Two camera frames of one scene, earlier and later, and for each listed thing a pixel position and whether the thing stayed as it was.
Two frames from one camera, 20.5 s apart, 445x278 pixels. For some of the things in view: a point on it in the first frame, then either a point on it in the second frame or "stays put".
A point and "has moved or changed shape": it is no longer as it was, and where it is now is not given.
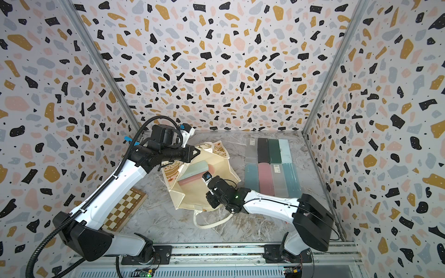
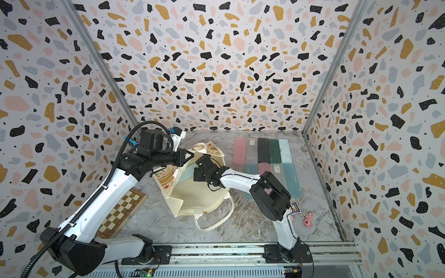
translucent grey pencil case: [251, 150] stays put
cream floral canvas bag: [193, 196] has moved or changed shape
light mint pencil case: [285, 151] stays put
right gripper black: [210, 197] → [197, 173]
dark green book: [274, 152] stays put
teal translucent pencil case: [293, 186] stays put
